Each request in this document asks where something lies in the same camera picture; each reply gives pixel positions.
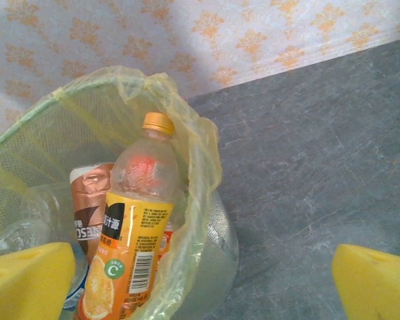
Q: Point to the translucent green plastic bin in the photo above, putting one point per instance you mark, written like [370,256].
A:
[216,250]

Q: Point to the brown coffee drink bottle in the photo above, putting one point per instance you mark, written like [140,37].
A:
[90,200]

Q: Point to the orange juice bottle yellow label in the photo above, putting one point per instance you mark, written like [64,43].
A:
[136,216]

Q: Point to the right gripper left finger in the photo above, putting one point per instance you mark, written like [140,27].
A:
[23,286]

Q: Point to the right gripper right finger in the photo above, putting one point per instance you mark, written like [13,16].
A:
[380,286]

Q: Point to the blue label water bottle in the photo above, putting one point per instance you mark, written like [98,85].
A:
[26,230]

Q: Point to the yellow plastic bin liner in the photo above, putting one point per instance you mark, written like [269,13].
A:
[200,160]

